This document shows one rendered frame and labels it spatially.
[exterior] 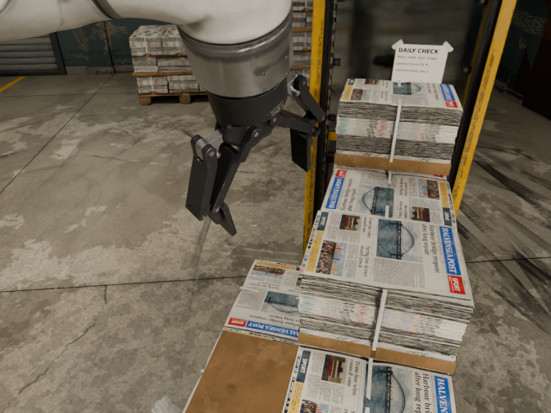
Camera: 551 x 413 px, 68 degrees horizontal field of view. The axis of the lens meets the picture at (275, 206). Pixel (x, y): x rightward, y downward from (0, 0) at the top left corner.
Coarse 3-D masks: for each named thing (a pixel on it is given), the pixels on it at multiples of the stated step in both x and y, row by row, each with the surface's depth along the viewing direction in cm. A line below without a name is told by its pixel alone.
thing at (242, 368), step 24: (240, 336) 136; (216, 360) 128; (240, 360) 128; (264, 360) 128; (288, 360) 128; (216, 384) 121; (240, 384) 121; (264, 384) 121; (288, 384) 121; (192, 408) 115; (216, 408) 115; (240, 408) 115; (264, 408) 115
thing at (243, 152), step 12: (252, 132) 40; (228, 144) 43; (252, 144) 42; (228, 156) 42; (240, 156) 41; (228, 168) 43; (216, 180) 44; (228, 180) 44; (216, 192) 44; (216, 204) 45
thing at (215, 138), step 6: (216, 132) 39; (222, 132) 39; (204, 138) 39; (210, 138) 39; (216, 138) 39; (198, 144) 38; (204, 144) 38; (216, 144) 40; (198, 150) 39; (216, 150) 40; (198, 156) 40
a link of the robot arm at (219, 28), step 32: (96, 0) 25; (128, 0) 25; (160, 0) 25; (192, 0) 25; (224, 0) 25; (256, 0) 26; (288, 0) 29; (192, 32) 29; (224, 32) 28; (256, 32) 29
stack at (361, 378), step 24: (312, 360) 101; (336, 360) 101; (360, 360) 102; (312, 384) 96; (336, 384) 96; (360, 384) 96; (384, 384) 96; (408, 384) 96; (432, 384) 96; (288, 408) 91; (312, 408) 91; (336, 408) 91; (360, 408) 91; (384, 408) 91; (408, 408) 91; (432, 408) 91
